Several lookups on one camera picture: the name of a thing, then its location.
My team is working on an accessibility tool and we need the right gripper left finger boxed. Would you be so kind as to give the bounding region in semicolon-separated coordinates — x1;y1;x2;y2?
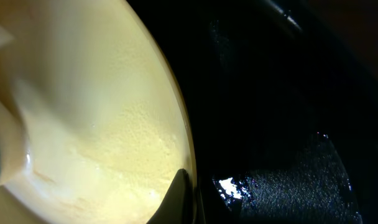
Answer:
147;169;193;224

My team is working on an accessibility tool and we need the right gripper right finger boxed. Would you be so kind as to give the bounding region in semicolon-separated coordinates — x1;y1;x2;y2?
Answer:
198;175;239;223

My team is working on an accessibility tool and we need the yellow plate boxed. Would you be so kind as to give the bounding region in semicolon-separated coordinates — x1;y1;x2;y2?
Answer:
0;1;196;223

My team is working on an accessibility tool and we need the green yellow sponge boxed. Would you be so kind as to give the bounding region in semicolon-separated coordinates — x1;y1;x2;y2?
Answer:
0;25;27;186

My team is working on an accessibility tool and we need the black round tray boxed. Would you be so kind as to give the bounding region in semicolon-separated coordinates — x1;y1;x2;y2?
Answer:
130;0;378;223

